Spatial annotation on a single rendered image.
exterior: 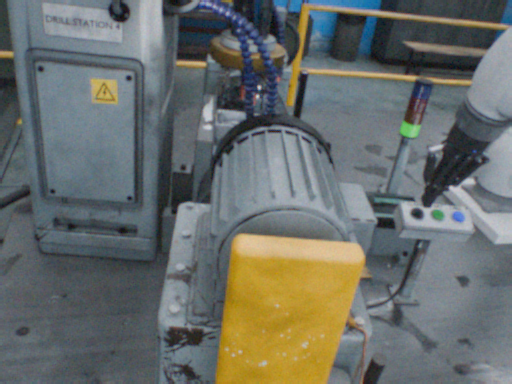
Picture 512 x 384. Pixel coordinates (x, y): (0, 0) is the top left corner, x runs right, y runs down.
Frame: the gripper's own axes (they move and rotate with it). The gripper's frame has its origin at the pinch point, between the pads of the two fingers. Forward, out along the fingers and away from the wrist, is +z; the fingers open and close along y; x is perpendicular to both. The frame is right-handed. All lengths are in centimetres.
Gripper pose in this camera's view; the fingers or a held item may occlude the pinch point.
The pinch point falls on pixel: (431, 193)
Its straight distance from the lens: 110.5
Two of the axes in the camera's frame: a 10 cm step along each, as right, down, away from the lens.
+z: -1.4, 6.1, 7.8
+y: -9.9, -0.9, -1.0
